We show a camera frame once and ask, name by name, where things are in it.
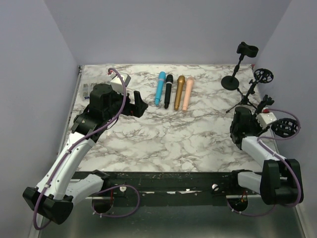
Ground clear plastic screw box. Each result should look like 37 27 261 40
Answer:
81 81 112 99

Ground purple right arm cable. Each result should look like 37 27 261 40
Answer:
229 108 304 217

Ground blue microphone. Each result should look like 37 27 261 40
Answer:
155 71 166 106

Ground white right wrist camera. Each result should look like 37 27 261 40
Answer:
256 108 277 129

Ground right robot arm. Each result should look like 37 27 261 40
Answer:
228 107 304 207

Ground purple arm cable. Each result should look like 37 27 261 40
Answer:
33 68 141 230
229 108 304 217

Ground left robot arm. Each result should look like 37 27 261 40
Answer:
22 83 148 230

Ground beige microphone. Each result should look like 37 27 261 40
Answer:
182 77 194 112

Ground black round-base clip stand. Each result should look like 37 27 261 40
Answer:
221 42 259 91

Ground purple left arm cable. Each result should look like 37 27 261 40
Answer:
33 68 141 230

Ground black stand holding beige microphone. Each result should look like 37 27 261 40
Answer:
254 94 274 115

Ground black tripod shock-mount stand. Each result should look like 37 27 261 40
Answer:
225 68 274 113

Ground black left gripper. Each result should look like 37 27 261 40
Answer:
104 86 148 120

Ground black microphone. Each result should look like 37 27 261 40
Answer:
164 74 173 109

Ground gold microphone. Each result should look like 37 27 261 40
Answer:
174 75 185 111

